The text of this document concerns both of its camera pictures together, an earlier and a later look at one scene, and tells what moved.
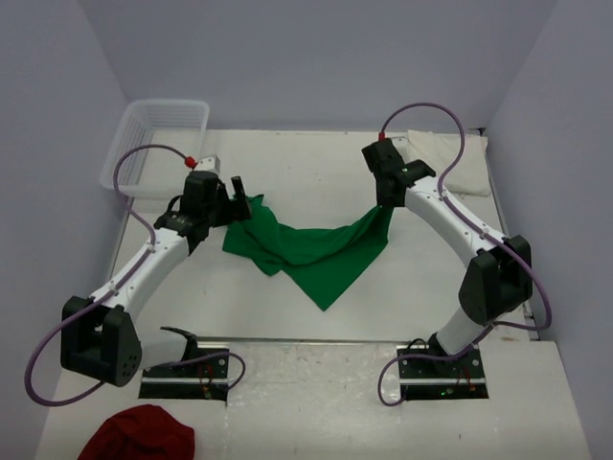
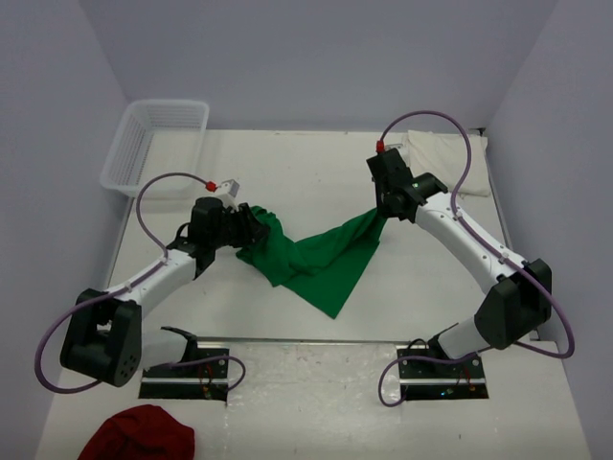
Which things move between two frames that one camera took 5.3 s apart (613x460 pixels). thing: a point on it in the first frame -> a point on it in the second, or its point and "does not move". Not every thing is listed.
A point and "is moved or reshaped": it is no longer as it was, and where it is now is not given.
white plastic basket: x=153 y=172 does not move
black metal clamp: x=205 y=379 does not move
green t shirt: x=322 y=263 is moved or reshaped
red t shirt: x=140 y=432 does not move
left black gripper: x=238 y=209 -> x=251 y=230
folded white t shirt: x=469 y=175 does not move
